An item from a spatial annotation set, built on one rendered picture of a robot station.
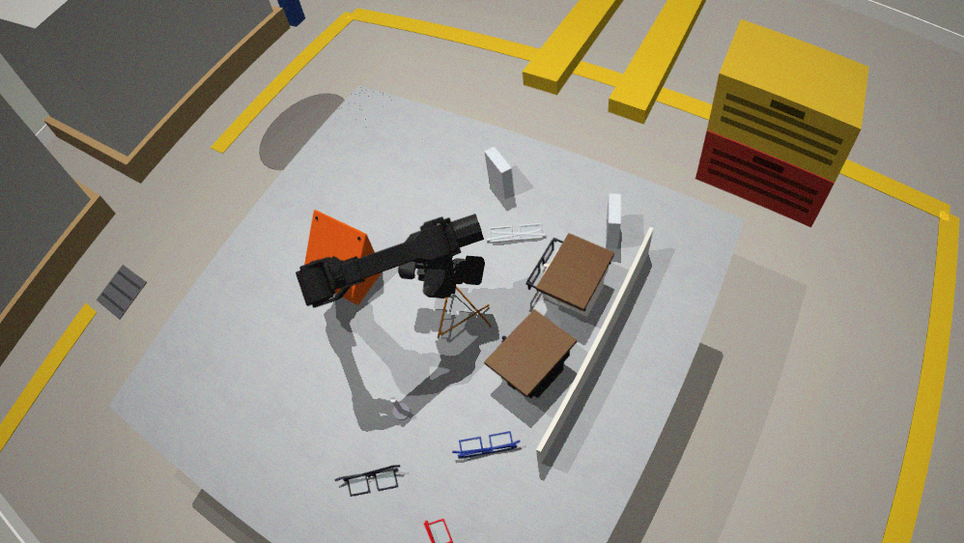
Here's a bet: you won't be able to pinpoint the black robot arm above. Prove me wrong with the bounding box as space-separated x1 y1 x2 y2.
296 214 484 308

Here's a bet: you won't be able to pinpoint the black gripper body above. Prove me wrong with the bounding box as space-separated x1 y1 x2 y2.
398 256 485 285

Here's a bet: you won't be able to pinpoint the black square-framed glasses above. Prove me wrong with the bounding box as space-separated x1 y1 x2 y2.
334 465 400 496

